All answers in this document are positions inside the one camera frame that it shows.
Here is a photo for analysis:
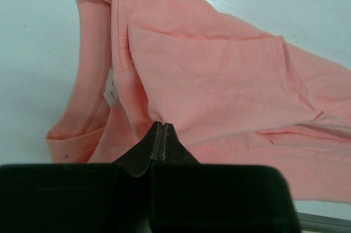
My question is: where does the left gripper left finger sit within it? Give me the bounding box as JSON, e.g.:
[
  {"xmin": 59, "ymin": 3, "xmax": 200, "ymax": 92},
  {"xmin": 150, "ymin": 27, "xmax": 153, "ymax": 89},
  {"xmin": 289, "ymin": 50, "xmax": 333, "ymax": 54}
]
[{"xmin": 1, "ymin": 123, "xmax": 162, "ymax": 232}]

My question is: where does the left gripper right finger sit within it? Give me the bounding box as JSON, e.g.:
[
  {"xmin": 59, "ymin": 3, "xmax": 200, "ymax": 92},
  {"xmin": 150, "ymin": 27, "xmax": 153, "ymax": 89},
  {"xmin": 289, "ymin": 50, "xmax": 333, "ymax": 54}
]
[{"xmin": 150, "ymin": 123, "xmax": 301, "ymax": 232}]

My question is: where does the pink t shirt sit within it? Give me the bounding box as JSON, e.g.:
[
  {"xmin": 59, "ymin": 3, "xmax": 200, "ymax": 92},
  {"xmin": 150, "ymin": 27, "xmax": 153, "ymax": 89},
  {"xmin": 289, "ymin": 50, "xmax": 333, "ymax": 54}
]
[{"xmin": 47, "ymin": 0, "xmax": 350, "ymax": 203}]

